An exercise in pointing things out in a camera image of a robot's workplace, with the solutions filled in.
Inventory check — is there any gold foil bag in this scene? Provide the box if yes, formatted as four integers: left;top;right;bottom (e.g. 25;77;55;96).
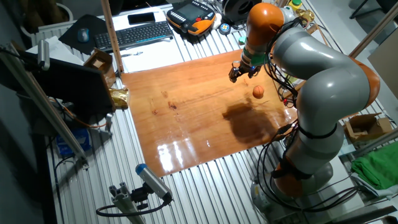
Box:
108;88;130;110

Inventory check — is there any diagonal aluminium beam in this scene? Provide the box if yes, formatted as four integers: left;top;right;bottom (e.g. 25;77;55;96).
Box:
0;43;90;169

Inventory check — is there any black computer keyboard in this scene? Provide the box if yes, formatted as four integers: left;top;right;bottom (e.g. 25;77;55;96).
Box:
93;21;174;52

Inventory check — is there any glossy wooden board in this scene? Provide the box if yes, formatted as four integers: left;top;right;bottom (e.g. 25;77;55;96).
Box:
120;49;299;178

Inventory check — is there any wooden upright post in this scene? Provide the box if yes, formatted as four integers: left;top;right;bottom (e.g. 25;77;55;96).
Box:
101;0;125;74

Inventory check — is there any blue packet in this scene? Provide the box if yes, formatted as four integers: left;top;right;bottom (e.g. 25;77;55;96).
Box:
55;128;93;158

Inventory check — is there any black round spool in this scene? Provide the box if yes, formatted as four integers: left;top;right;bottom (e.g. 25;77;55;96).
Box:
221;0;264;26

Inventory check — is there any white radiator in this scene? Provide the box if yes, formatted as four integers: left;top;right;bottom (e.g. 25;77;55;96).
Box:
20;23;78;47

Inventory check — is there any yellow box with green button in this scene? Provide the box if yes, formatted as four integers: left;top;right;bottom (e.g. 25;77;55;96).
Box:
287;0;304;12

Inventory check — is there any black mouse pad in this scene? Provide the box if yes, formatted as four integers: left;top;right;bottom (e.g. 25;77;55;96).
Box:
58;14;108;55

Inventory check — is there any black flat panel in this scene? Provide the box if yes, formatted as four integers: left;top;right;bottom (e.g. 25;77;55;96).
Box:
18;51;116;125

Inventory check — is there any short aluminium profile stand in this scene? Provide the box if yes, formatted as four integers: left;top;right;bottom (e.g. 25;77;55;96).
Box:
108;182;146;224

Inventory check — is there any black camera cable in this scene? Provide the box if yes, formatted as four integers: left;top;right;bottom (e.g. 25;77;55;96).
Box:
95;198;170;218

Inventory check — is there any orange cable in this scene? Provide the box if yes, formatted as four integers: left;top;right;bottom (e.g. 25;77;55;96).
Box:
49;98;108;129

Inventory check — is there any white paper sheet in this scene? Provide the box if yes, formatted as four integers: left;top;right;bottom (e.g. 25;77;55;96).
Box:
25;35;85;66

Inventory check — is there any beige flat board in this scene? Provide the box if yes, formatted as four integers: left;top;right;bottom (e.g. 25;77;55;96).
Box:
368;35;398;100

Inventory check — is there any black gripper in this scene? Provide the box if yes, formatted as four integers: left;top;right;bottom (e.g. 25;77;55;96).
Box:
228;60;261;83

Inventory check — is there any small open cardboard box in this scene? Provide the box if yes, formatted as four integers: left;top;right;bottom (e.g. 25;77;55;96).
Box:
83;49;116;88

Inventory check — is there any diagonal metal pole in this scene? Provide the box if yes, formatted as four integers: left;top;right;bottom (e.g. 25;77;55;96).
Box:
348;1;398;59

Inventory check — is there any aluminium rail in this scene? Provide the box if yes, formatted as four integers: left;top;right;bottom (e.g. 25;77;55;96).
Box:
338;127;398;159

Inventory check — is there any silver camera with blue end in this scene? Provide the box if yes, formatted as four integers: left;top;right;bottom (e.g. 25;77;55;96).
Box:
135;163;174;203

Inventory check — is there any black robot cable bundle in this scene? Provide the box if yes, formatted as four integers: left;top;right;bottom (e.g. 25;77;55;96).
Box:
262;17;307;110

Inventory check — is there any large open cardboard box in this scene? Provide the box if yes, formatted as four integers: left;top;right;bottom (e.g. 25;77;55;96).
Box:
343;112;393;144

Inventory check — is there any small orange basketball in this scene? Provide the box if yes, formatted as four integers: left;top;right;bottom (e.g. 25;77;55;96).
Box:
252;85;265;100

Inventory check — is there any orange black teach pendant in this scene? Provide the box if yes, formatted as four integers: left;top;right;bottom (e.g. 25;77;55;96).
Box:
165;0;217;37

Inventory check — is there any brass metal fitting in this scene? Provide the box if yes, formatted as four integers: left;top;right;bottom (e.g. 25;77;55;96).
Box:
295;8;315;26

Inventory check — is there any green cloth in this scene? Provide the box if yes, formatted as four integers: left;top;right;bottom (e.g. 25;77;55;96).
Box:
351;141;398;190

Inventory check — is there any silver camera on beam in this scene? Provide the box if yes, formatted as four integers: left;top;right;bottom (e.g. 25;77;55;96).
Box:
37;39;50;72

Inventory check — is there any black smartphone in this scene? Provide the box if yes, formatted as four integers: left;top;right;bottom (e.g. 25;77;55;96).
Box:
127;11;156;26

